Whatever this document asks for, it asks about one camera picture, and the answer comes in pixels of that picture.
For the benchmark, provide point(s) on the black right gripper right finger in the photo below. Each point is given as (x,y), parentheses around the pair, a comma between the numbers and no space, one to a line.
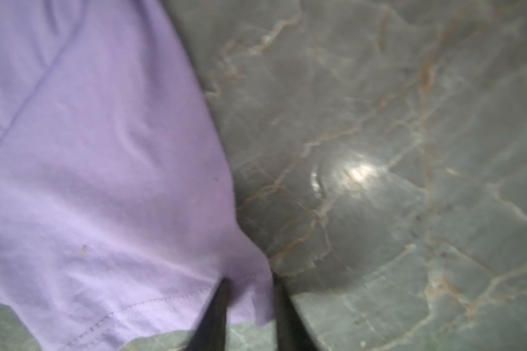
(291,332)

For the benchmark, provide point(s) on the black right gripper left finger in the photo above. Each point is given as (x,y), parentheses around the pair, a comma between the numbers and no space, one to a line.
(210,334)

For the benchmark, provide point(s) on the purple t-shirt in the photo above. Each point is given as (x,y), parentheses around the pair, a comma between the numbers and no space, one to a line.
(117,210)

